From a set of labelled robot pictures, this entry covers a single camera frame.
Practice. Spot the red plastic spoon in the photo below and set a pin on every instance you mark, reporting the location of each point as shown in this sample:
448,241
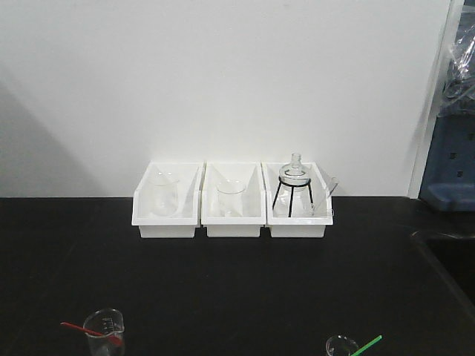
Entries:
92,332

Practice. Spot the green plastic spoon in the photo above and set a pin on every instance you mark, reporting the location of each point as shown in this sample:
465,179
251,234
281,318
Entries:
366,346

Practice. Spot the blue cabinet at right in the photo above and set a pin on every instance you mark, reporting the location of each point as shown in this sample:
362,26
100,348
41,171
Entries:
448,181

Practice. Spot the glass beaker in middle bin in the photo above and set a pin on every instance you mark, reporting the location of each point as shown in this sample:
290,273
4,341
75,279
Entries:
230,197

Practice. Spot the glass beaker in bin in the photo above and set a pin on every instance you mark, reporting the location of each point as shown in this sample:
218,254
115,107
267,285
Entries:
230,197
164,193

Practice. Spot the middle white storage bin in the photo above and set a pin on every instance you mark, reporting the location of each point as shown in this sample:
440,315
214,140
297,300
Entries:
254,202

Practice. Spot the white storage bin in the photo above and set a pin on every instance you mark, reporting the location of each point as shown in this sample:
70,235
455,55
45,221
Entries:
186,219
313,227
254,202

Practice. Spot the glass alcohol lamp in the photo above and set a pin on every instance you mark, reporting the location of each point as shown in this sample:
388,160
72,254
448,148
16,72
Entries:
294,172

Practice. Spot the right white storage bin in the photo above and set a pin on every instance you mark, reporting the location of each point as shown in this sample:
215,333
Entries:
313,227

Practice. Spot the glass beaker in left bin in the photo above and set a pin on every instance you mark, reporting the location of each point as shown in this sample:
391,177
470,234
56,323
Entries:
164,193

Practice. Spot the left white storage bin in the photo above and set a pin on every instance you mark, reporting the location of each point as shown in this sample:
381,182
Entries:
186,219

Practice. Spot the glass funnel in right bin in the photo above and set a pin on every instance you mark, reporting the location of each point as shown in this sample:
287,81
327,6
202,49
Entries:
324,193

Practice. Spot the front left glass beaker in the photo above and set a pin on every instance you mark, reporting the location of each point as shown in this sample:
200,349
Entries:
109,324

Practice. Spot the front right glass beaker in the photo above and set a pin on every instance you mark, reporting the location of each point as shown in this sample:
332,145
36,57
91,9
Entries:
339,345

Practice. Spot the clear plastic bag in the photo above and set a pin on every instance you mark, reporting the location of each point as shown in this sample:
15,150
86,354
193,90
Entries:
459,83

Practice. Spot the black wire tripod stand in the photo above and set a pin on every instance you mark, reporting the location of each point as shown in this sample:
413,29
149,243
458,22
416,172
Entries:
293,199

